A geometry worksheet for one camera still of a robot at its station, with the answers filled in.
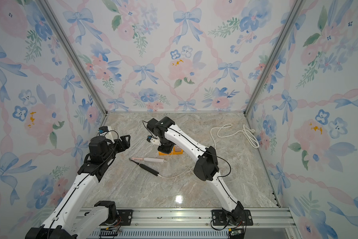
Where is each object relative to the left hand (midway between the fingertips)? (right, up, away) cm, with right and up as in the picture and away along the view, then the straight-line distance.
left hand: (125, 136), depth 80 cm
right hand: (+24, -7, +6) cm, 25 cm away
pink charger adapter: (+28, -8, +12) cm, 31 cm away
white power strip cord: (+78, -3, +23) cm, 81 cm away
